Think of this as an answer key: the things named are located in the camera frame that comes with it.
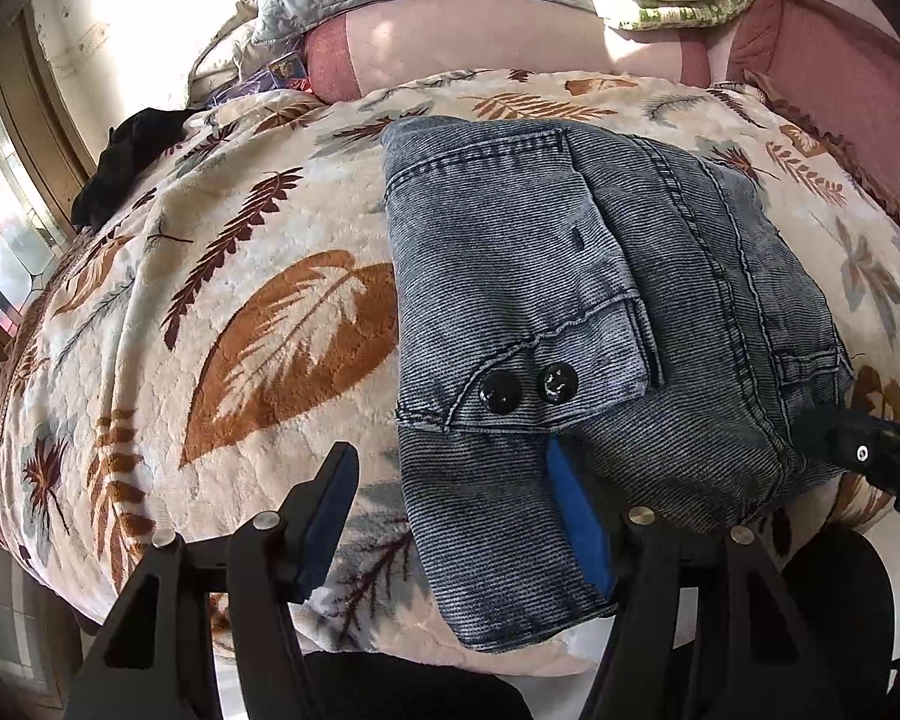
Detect pink padded bolster cushion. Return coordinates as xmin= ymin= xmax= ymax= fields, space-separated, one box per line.
xmin=300 ymin=0 xmax=737 ymax=103

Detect red pink padded bed rail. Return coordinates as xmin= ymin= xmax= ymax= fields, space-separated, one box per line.
xmin=709 ymin=0 xmax=900 ymax=242

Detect wooden door with stained glass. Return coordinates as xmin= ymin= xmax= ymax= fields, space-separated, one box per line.
xmin=0 ymin=7 xmax=103 ymax=391

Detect grey denim pants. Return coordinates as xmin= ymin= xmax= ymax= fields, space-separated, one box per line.
xmin=381 ymin=116 xmax=860 ymax=653

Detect purple plastic packet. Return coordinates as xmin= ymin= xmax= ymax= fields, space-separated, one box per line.
xmin=208 ymin=52 xmax=313 ymax=107

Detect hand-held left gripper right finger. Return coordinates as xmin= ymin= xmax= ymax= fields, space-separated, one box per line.
xmin=543 ymin=438 xmax=823 ymax=720

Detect beige pillow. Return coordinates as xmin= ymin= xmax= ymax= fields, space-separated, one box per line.
xmin=187 ymin=0 xmax=305 ymax=100

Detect black cloth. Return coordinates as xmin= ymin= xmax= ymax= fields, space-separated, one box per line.
xmin=71 ymin=109 xmax=197 ymax=230

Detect leaf print fleece blanket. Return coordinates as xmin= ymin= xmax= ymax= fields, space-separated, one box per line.
xmin=0 ymin=67 xmax=900 ymax=661

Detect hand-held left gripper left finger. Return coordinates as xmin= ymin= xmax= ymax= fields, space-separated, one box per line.
xmin=64 ymin=441 xmax=362 ymax=720

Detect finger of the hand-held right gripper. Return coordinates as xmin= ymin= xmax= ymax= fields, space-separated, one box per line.
xmin=790 ymin=403 xmax=900 ymax=527

